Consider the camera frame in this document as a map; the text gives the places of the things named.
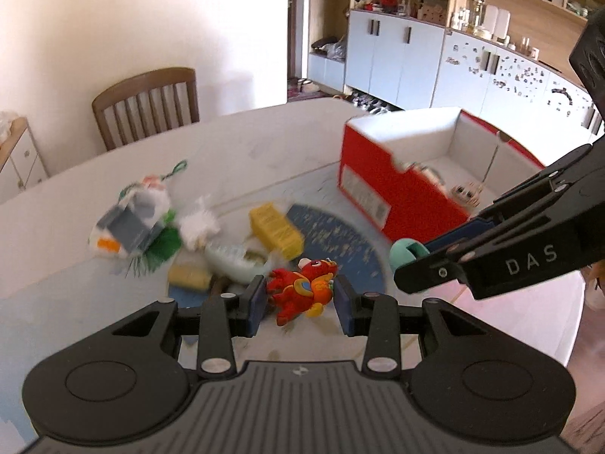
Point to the green fringe decoration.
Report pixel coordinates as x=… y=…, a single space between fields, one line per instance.
x=164 y=247

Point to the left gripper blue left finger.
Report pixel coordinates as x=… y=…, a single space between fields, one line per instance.
x=251 y=308

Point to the dark brown door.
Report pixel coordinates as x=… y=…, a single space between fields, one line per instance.
x=298 y=38

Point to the white sideboard wooden top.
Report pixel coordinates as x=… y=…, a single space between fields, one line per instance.
x=22 y=167

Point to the colourful sachet with green cord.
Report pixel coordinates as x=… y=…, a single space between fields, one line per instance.
x=154 y=181

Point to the yellow cardboard box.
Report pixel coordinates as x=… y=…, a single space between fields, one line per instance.
x=275 y=231

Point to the white wall cabinet unit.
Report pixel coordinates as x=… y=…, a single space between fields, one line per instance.
x=493 y=58

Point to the cartoon bunny face plush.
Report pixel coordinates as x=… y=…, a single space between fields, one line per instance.
x=468 y=195

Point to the red dragon plush toy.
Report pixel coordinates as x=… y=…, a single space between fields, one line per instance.
x=302 y=291

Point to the teal plastic pencil sharpener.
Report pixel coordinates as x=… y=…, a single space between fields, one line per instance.
x=404 y=257

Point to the yellowish oblong soft pouch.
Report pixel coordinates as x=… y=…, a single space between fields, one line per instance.
x=193 y=278

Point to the brown wooden chair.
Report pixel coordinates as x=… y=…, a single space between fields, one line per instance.
x=145 y=105

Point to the red cardboard shoe box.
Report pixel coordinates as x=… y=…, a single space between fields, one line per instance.
x=398 y=168

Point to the white crumpled tissue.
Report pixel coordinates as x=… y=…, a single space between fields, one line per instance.
x=197 y=224

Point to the white printed plastic bag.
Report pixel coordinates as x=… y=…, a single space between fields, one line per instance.
x=130 y=226

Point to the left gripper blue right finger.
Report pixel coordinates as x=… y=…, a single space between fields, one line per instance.
x=346 y=303

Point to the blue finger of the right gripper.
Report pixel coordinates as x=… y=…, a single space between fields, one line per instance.
x=474 y=233

